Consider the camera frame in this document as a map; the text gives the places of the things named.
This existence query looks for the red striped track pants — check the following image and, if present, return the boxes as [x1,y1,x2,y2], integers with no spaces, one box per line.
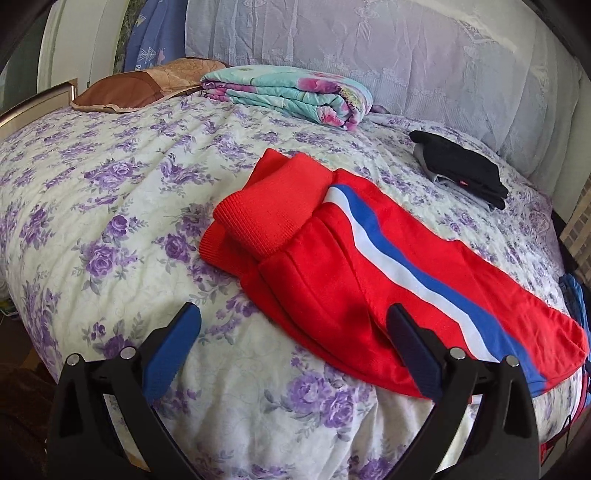
[198,150,589,398]

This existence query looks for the blue fleece garment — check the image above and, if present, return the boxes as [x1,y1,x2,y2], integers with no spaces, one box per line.
[559,274,590,331]

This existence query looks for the beige checkered curtain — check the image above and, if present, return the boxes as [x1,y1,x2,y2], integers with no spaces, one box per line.
[560,190,591,265]

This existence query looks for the purple floral bed quilt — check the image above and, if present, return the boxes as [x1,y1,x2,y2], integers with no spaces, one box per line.
[1,95,565,479]

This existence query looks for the folded black garment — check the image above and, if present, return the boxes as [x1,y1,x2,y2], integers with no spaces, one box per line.
[409,130,509,210]

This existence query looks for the brown satin pillow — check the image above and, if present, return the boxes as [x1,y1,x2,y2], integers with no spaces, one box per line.
[71,58,226,114]

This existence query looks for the lavender lace headboard cover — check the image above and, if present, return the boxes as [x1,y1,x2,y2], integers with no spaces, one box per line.
[185,0,582,191]

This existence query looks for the folded teal floral blanket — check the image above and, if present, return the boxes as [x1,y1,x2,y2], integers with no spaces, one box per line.
[201,65,373,131]

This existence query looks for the blue patterned pillow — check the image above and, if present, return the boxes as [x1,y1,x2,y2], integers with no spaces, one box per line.
[122,0,188,72]

